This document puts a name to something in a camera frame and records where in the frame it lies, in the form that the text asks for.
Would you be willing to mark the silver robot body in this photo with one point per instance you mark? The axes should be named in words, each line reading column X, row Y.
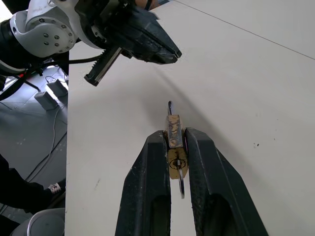
column 41, row 223

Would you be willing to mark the brass padlock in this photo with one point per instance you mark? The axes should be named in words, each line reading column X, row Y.
column 174, row 129

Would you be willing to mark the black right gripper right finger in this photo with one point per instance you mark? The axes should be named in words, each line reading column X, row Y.
column 214, row 177

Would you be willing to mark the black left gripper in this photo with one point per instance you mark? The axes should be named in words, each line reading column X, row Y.
column 103, row 14

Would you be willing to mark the silver key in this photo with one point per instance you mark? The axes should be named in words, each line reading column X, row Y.
column 182, row 188

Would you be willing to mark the grey power adapter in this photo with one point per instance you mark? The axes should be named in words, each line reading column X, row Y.
column 57, row 86
column 46, row 99

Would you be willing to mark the person's black trouser leg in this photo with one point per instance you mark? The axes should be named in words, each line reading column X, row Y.
column 22, row 191

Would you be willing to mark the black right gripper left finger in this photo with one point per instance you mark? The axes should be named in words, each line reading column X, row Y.
column 145, row 172

